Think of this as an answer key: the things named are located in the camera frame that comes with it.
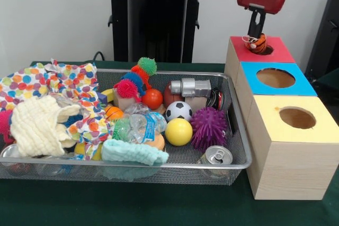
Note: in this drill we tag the orange striped tiger plush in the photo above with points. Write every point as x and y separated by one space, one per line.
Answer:
260 44

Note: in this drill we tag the small red-orange ball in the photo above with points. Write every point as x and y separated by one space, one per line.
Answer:
152 99

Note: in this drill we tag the multicolour spiky caterpillar toy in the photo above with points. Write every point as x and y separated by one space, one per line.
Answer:
127 87

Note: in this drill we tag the purple spiky ball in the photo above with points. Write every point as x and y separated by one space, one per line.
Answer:
209 128

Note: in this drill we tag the cream waffle cloth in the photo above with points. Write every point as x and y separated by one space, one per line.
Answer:
39 128

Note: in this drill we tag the black office chair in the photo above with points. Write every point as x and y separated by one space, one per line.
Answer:
325 32

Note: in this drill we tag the silver drink can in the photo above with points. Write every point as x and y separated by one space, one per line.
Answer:
215 155

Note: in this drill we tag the colourful polka dot cloth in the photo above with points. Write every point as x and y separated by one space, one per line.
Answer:
74 80
23 85

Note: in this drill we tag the wooden box with three holes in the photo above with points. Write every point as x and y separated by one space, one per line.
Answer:
291 170

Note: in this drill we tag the silver plastic toy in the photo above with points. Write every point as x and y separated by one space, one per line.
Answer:
190 87

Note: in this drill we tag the small toy soccer ball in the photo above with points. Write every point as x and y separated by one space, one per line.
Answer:
179 111

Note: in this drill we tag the shallow clear mesh bin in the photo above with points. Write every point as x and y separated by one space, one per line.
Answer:
185 177

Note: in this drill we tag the plain yellow ball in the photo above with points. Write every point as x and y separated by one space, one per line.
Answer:
178 132

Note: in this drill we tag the green cloth side table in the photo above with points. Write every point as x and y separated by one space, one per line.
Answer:
331 76

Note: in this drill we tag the crushed clear water bottle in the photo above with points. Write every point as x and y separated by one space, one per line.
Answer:
143 125

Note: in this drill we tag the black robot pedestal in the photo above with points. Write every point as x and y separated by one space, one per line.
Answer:
159 25

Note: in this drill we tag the mint green waffle cloth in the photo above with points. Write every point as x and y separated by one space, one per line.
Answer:
132 152

